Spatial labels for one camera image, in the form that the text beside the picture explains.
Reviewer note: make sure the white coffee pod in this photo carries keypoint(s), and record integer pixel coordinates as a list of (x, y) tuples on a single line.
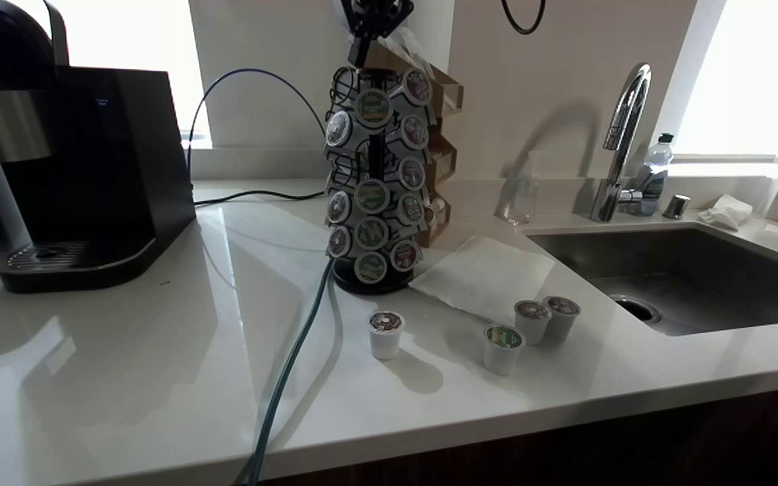
[(371, 195), (337, 242), (337, 206), (371, 110), (371, 268), (371, 233), (337, 127)]

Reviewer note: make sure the chrome kitchen faucet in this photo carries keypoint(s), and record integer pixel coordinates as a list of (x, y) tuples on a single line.
[(621, 135)]

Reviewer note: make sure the crumpled white cloth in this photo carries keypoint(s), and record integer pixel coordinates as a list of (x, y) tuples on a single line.
[(728, 211)]

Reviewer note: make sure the clear plastic water bottle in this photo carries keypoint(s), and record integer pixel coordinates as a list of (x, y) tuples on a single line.
[(653, 172)]

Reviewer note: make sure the round sink drain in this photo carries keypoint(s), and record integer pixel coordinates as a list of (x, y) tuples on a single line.
[(637, 312)]

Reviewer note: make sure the white paper towel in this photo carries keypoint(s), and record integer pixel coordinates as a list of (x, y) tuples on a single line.
[(485, 275)]

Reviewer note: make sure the stainless steel sink basin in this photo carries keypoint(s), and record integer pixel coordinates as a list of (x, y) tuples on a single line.
[(702, 272)]

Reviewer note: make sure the coffee pod red lid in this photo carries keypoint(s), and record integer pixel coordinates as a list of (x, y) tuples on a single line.
[(386, 337)]

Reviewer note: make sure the small metal cup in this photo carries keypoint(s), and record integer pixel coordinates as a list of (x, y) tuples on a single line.
[(674, 206)]

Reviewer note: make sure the black coffee machine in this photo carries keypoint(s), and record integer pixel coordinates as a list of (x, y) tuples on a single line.
[(109, 162)]

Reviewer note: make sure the clear soap dispenser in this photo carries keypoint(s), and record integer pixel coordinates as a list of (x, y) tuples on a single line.
[(517, 194)]

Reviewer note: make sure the coffee pod green lid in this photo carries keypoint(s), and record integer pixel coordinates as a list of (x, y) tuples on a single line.
[(503, 350)]

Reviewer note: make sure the coffee pod magenta lid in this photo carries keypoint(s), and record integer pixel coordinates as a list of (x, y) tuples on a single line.
[(562, 318)]

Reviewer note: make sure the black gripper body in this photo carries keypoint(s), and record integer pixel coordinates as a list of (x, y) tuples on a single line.
[(378, 13)]

